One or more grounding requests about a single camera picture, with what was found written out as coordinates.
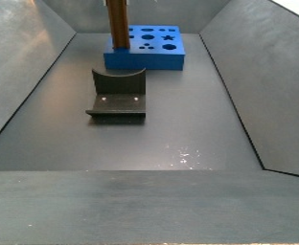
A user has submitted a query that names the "brown arch block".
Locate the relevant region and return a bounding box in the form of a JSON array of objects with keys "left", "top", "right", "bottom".
[{"left": 105, "top": 0, "right": 131, "bottom": 49}]

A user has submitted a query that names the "black curved fixture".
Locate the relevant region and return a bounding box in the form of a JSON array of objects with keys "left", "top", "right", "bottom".
[{"left": 85, "top": 70, "right": 145, "bottom": 117}]

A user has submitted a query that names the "blue foam shape board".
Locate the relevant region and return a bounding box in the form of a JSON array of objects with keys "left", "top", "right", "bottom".
[{"left": 104, "top": 25, "right": 186, "bottom": 70}]

